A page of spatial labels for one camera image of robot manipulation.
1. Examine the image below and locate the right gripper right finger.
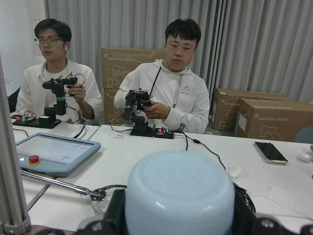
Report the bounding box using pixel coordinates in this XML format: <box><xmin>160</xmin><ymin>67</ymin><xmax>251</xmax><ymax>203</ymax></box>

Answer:
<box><xmin>233</xmin><ymin>183</ymin><xmax>313</xmax><ymax>235</ymax></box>

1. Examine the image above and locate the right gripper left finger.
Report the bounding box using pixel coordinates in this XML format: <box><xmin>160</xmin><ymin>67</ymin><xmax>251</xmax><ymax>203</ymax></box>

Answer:
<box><xmin>77</xmin><ymin>189</ymin><xmax>127</xmax><ymax>235</ymax></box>

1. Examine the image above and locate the light blue cup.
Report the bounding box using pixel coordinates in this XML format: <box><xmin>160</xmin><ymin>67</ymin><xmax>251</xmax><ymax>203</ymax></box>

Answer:
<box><xmin>125</xmin><ymin>151</ymin><xmax>235</xmax><ymax>235</ymax></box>

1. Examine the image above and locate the metal reacher grabber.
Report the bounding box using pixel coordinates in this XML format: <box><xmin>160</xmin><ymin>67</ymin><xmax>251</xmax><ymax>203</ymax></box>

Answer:
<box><xmin>20</xmin><ymin>170</ymin><xmax>127</xmax><ymax>215</ymax></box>

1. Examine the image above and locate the smartphone on table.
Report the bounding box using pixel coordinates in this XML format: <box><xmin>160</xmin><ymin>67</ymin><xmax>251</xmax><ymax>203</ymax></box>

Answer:
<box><xmin>254</xmin><ymin>141</ymin><xmax>288</xmax><ymax>165</ymax></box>

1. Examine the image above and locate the blue teach pendant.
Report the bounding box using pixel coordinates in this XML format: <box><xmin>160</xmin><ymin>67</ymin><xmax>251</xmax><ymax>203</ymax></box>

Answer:
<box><xmin>16</xmin><ymin>132</ymin><xmax>101</xmax><ymax>177</ymax></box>

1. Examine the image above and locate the cardboard box right front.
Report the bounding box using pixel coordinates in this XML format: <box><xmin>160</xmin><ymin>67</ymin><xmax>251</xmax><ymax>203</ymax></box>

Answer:
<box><xmin>235</xmin><ymin>98</ymin><xmax>313</xmax><ymax>144</ymax></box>

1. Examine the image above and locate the cardboard box right rear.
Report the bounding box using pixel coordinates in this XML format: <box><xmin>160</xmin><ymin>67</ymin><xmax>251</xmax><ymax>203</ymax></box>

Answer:
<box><xmin>211</xmin><ymin>88</ymin><xmax>289</xmax><ymax>131</ymax></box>

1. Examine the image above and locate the person in white hoodie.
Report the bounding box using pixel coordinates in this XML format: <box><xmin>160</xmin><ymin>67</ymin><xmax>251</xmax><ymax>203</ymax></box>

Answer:
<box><xmin>113</xmin><ymin>19</ymin><xmax>209</xmax><ymax>134</ymax></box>

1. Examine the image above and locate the cardboard box stacked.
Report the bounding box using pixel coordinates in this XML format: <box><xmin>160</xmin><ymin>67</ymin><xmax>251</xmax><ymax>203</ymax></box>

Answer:
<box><xmin>101</xmin><ymin>47</ymin><xmax>164</xmax><ymax>125</ymax></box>

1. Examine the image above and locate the person in white shirt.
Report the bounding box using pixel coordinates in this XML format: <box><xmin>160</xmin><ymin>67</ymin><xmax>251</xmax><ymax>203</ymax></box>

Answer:
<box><xmin>16</xmin><ymin>19</ymin><xmax>103</xmax><ymax>125</ymax></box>

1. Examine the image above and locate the aluminium frame post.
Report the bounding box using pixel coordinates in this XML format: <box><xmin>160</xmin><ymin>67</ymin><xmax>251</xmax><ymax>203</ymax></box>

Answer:
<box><xmin>0</xmin><ymin>69</ymin><xmax>31</xmax><ymax>235</ymax></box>

